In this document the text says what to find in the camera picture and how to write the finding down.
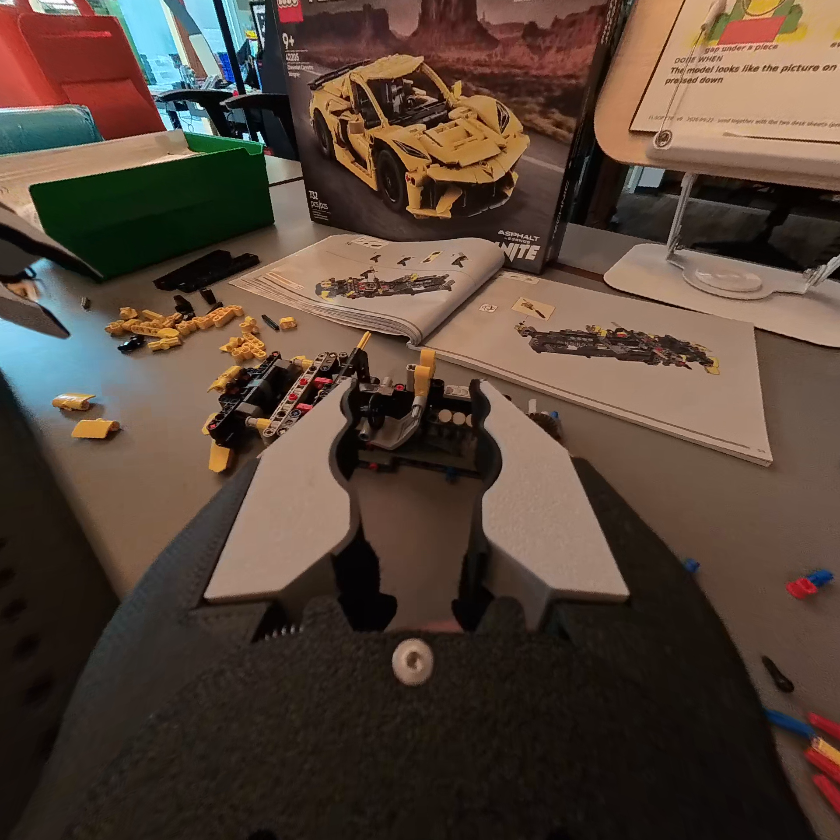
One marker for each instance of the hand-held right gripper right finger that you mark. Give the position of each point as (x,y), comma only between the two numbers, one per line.
(544,512)

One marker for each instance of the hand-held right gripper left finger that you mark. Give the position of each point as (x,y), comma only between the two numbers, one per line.
(289,499)

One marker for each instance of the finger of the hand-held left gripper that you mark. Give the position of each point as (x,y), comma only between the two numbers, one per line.
(26,308)
(39,246)

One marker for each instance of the black yellow lego car chassis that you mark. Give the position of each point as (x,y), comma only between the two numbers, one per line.
(295,387)

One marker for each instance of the pile of coloured lego pins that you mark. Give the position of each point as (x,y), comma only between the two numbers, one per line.
(823,754)

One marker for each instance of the yellow curved lego panel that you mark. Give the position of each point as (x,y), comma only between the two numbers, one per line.
(73,401)
(95,428)

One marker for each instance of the pile of yellow lego pieces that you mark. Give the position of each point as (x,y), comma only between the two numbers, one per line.
(170,325)

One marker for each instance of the black lego beam stack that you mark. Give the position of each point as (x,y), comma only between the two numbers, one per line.
(203,269)

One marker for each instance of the lego set box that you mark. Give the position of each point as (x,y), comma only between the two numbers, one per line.
(426,131)

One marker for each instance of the teal padded seat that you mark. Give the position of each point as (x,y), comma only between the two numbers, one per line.
(46,128)

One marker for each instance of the green plastic bin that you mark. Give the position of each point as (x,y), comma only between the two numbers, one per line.
(151,197)

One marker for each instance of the open instruction booklet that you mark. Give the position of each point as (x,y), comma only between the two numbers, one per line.
(590,394)

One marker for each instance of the red armchair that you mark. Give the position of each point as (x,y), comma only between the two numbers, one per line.
(79,59)

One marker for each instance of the black pole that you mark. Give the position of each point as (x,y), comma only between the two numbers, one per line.
(226,46)

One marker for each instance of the white wooden document stand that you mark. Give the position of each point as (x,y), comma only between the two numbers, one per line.
(722,289)

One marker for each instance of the printed instruction sheet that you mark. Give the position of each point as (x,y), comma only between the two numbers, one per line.
(754,79)

